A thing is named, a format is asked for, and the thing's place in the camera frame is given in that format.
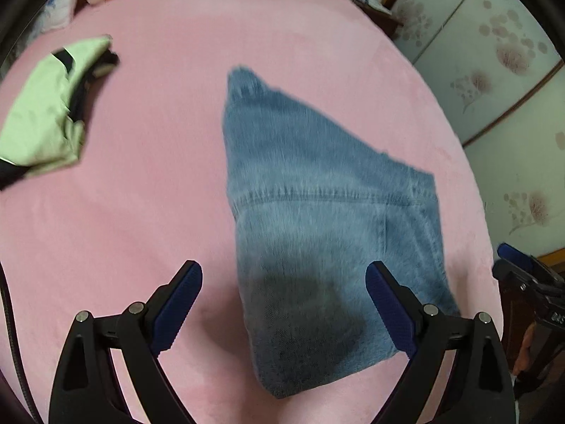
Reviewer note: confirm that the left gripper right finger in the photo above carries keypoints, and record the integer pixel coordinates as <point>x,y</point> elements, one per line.
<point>479,387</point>

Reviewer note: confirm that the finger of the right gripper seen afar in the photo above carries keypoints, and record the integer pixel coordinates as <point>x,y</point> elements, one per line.
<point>514,256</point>

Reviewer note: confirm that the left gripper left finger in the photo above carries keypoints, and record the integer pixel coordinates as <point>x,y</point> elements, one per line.
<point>86,387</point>

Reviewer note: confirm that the blue denim jacket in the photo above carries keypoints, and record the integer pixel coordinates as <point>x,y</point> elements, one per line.
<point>313,208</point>

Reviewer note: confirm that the floral sliding wardrobe door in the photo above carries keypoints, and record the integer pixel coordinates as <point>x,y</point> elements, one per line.
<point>500,83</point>

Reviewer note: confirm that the pink bed sheet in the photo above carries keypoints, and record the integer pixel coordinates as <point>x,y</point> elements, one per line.
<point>150,190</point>

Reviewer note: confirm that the dark wooden nightstand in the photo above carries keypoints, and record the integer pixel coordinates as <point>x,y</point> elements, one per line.
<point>384,20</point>

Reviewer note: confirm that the folded green black garment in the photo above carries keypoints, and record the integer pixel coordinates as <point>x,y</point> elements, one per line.
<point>45,127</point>

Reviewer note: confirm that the papers on nightstand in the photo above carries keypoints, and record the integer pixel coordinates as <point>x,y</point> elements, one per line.
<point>372,3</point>

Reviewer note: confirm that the white cartoon pillow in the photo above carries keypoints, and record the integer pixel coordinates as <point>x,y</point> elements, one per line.
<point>55,15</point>

